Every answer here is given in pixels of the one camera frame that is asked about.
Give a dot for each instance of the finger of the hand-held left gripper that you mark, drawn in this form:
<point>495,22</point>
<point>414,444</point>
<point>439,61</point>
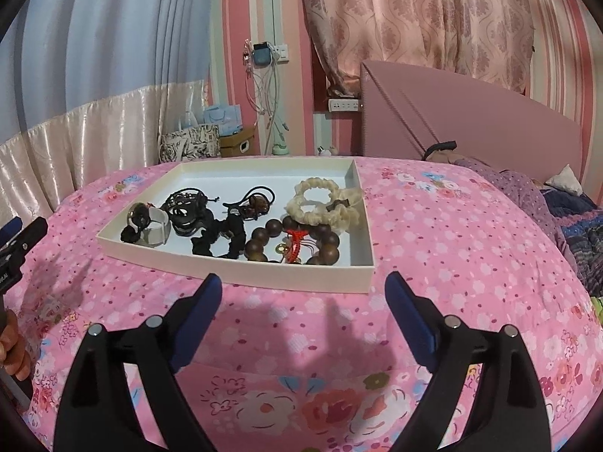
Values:
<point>30,240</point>
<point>8,230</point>

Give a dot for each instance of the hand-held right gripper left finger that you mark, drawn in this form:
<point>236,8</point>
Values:
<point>198,322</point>

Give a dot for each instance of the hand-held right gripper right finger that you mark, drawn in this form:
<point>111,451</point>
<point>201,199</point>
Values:
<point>411,322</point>

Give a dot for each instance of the black scrunchie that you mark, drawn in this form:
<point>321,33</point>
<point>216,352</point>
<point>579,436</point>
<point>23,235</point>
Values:
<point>231,231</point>

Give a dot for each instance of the black hair claw clip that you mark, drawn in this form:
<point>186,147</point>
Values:
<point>183,220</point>

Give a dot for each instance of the cream scrunchie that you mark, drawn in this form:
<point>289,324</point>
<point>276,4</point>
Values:
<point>320,219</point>

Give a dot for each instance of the white cardboard box tray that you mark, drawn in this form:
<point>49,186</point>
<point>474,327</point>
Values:
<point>212,174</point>

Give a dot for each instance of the person's left hand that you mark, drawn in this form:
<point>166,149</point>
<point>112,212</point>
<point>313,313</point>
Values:
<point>14,348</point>

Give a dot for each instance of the pink floral bedsheet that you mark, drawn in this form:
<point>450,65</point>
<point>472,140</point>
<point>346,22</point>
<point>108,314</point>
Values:
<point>471,245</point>

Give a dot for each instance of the wristwatch with pale band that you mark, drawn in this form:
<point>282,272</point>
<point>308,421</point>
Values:
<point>158,231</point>

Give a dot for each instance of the purple dotted quilt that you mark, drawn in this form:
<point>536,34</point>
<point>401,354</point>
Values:
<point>509,183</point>

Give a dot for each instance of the blue and cream satin curtain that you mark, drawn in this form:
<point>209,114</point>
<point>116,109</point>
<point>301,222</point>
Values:
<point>94,80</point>

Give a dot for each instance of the patterned tote bag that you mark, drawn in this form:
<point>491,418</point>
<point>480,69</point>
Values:
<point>191,143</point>

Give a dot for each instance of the brown cardboard box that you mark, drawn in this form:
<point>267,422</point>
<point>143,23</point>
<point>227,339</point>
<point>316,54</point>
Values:
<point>238,143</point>

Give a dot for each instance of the multicolour knitted blanket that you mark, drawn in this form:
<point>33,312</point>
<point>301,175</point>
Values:
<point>582,240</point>

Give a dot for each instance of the green lamp base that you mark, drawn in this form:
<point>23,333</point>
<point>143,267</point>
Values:
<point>280,149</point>

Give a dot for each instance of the light blue gift bag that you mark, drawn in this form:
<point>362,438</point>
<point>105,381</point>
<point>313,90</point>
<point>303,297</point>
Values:
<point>224,117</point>

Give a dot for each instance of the white pillow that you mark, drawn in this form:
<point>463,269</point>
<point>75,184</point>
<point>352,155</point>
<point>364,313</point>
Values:
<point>565,180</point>

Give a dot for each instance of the pink headboard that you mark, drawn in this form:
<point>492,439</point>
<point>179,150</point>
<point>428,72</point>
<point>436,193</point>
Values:
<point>471,113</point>

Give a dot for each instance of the white power strip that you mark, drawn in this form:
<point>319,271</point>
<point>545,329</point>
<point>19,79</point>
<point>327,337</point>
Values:
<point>345,104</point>

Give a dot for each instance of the pink patterned curtain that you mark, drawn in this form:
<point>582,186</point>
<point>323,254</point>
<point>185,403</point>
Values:
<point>414,19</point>

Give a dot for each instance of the white wall socket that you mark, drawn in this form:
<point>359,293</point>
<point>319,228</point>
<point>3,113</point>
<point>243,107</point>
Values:
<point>281,53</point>

